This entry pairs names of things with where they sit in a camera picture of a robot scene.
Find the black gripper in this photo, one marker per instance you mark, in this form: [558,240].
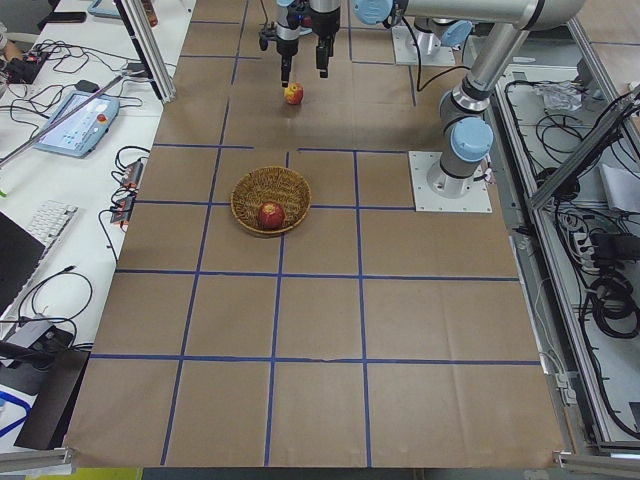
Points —
[287,46]
[323,29]

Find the red yellow apple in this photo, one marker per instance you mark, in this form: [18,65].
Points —
[293,94]

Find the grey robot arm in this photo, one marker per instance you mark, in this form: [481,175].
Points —
[468,137]
[386,12]

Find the woven wicker basket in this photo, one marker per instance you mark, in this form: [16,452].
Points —
[272,183]

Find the dark red apple in basket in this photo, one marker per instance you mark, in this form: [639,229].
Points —
[271,216]

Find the brown water bottle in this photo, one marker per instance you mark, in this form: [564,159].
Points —
[150,12]

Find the long metal rod tool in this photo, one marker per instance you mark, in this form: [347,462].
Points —
[60,119]

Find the blue teach pendant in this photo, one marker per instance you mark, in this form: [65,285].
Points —
[80,133]
[104,9]

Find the black power adapter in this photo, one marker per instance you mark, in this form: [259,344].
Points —
[87,86]

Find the white keyboard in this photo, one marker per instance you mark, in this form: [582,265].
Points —
[49,225]

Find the black laptop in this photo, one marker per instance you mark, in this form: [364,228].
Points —
[21,254]

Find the grey usb hub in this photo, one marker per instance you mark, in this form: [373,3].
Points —
[22,340]

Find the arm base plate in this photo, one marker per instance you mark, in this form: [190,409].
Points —
[435,192]
[412,47]

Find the aluminium frame post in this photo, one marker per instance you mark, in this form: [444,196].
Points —
[136,22]

